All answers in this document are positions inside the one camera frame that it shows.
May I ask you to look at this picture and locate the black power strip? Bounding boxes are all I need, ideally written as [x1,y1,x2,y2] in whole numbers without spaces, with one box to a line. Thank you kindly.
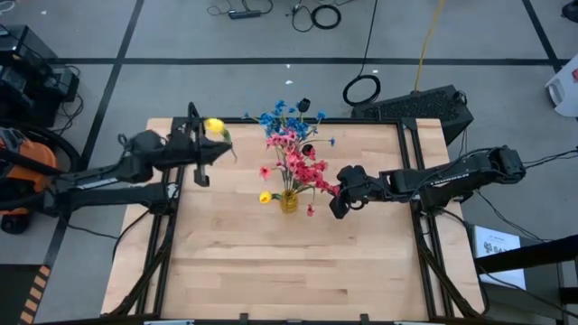
[228,9,263,20]

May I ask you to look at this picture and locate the orange vacuum cleaner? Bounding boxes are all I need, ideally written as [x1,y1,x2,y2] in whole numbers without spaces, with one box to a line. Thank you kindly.
[0,125,60,236]

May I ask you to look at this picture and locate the yellow cable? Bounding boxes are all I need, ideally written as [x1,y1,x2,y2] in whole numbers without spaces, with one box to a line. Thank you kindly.
[413,0,446,94]

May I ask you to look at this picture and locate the black bar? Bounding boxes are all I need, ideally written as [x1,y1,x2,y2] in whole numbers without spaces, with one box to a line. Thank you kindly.
[473,234,578,274]

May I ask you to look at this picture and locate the red artificial flower bunch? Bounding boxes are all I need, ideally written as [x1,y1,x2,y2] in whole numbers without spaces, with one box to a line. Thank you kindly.
[293,157,342,218]

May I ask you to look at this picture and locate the black vacuum hose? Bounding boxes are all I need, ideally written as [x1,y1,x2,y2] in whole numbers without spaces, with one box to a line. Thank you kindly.
[0,119,82,211]

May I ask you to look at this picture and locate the black metal table frame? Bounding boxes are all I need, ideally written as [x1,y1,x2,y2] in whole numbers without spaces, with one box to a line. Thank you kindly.
[107,102,487,321]

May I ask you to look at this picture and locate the black perforated computer case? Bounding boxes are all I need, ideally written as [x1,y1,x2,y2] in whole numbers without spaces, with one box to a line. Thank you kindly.
[350,84,475,145]

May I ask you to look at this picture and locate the white printed box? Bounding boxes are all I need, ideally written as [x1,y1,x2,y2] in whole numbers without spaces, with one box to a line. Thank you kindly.
[471,224,527,290]

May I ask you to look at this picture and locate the amber glass bottle vase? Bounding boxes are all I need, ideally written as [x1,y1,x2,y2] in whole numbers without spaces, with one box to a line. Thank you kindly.
[279,189,300,215]

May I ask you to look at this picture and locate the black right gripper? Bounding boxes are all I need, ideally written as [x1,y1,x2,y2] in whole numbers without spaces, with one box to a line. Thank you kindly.
[330,164,389,220]

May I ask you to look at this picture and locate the person's shoe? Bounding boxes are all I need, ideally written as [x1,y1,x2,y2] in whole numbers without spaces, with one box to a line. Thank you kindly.
[561,0,578,23]

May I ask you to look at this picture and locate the black and orange hazard strip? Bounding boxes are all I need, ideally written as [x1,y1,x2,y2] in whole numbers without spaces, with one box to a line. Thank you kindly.
[18,265,51,325]

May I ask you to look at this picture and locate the pink artificial flower bunch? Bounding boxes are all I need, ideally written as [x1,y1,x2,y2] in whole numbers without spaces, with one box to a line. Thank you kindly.
[258,129,317,200]

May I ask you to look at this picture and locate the blue artificial flower bunch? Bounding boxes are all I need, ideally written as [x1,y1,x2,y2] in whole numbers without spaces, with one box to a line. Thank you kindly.
[242,98,290,136]
[286,110,338,150]

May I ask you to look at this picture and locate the black equipment stack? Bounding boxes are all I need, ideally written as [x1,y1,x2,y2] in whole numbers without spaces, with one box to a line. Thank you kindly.
[0,24,80,127]

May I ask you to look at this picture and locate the white plastic bucket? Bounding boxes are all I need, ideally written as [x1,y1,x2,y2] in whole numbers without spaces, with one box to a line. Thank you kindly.
[545,53,578,118]

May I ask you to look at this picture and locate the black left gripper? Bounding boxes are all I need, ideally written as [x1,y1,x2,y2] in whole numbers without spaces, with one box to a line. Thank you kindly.
[158,130,234,188]

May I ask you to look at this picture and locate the coiled black cable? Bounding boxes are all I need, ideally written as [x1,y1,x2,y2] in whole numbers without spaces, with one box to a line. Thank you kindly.
[341,0,382,107]
[310,4,342,31]

